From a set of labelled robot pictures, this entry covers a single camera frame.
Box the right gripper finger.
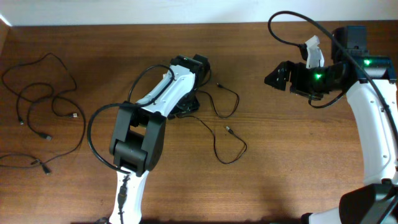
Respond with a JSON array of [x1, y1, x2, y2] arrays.
[[264, 76, 289, 91], [266, 61, 293, 80]]

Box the black usb cable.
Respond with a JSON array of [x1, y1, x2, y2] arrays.
[[178, 114, 248, 165], [0, 82, 87, 175]]

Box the black cable loops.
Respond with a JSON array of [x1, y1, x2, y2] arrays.
[[1, 52, 79, 126]]

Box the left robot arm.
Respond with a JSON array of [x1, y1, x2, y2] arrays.
[[87, 54, 211, 223]]

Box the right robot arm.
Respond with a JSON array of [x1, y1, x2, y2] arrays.
[[264, 26, 397, 223]]

